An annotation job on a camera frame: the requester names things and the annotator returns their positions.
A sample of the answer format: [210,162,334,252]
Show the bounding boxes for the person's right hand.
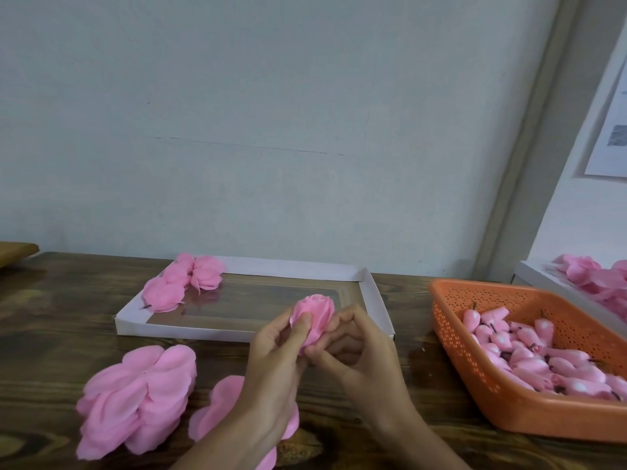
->
[304,306,417,435]

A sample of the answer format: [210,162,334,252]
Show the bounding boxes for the person's left hand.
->
[235,308,315,437]

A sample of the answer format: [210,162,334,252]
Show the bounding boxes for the stack of pink petals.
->
[75,344,198,461]
[188,375,301,470]

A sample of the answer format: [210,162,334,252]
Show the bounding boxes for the white shallow tray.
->
[114,254,396,343]

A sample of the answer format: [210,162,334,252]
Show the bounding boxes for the pink petal flower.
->
[189,257,227,292]

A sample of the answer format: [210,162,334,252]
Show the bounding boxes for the group of finished pink roses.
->
[141,252,227,314]

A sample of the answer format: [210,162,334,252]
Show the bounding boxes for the pink rose buds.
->
[462,306,627,402]

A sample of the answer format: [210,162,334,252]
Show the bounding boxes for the pile of pink petals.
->
[553,253,627,321]

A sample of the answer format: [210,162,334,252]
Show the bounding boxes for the person's left forearm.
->
[171,416,290,470]

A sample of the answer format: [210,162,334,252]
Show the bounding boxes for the person's right forearm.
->
[377,404,472,470]

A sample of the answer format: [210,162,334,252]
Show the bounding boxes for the orange plastic basket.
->
[430,279,627,445]

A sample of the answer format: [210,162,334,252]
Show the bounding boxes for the white paper notice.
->
[585,63,627,179]

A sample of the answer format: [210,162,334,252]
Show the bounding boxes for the grey door frame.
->
[475,0,627,282]

